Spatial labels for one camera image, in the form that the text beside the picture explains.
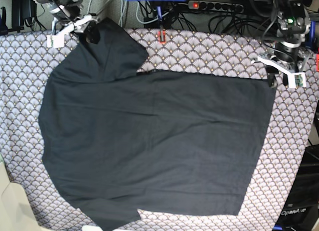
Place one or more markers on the patterned fan-print tablecloth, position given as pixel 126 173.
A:
pixel 25 66

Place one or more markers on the orange clamp right edge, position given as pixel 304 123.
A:
pixel 317 62

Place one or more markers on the black T-shirt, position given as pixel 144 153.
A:
pixel 116 141

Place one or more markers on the black power strip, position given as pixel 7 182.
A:
pixel 215 6

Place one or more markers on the orange and black clamp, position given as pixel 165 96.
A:
pixel 162 36

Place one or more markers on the beige plastic bin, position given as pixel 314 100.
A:
pixel 15 211

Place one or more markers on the black power adapter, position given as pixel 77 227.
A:
pixel 23 12

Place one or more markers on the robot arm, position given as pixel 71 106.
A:
pixel 293 24
pixel 67 19

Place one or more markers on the blue clamp right edge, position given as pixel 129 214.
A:
pixel 311 35

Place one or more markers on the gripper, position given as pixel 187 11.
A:
pixel 87 24
pixel 287 52

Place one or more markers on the black OpenArm box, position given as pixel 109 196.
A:
pixel 301 210

